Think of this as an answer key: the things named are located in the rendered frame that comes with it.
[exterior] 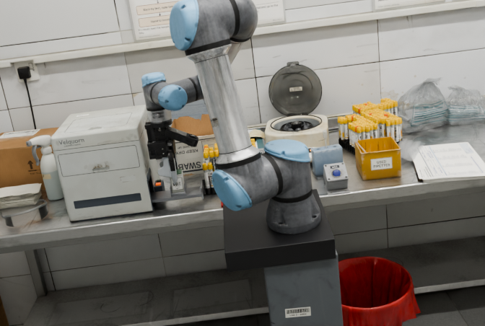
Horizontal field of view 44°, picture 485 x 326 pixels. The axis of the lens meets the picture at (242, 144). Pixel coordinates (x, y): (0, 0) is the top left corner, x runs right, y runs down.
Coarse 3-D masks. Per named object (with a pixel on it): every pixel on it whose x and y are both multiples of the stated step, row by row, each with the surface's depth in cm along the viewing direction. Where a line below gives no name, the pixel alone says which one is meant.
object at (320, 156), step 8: (336, 144) 208; (312, 152) 206; (320, 152) 204; (328, 152) 205; (336, 152) 205; (312, 160) 208; (320, 160) 205; (328, 160) 206; (336, 160) 206; (320, 168) 206; (320, 176) 206
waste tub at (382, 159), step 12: (360, 144) 210; (372, 144) 210; (384, 144) 210; (396, 144) 201; (360, 156) 200; (372, 156) 198; (384, 156) 198; (396, 156) 198; (360, 168) 203; (372, 168) 199; (384, 168) 199; (396, 168) 199
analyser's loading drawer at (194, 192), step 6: (186, 186) 202; (198, 186) 203; (156, 192) 203; (162, 192) 202; (168, 192) 202; (186, 192) 199; (192, 192) 199; (198, 192) 199; (156, 198) 198; (162, 198) 197; (168, 198) 197; (174, 198) 197; (180, 198) 198
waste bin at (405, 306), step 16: (368, 256) 237; (352, 272) 237; (368, 272) 237; (384, 272) 234; (400, 272) 228; (352, 288) 237; (368, 288) 238; (384, 288) 235; (400, 288) 226; (352, 304) 237; (368, 304) 239; (384, 304) 236; (400, 304) 208; (416, 304) 216; (352, 320) 209; (368, 320) 207; (384, 320) 207; (400, 320) 210
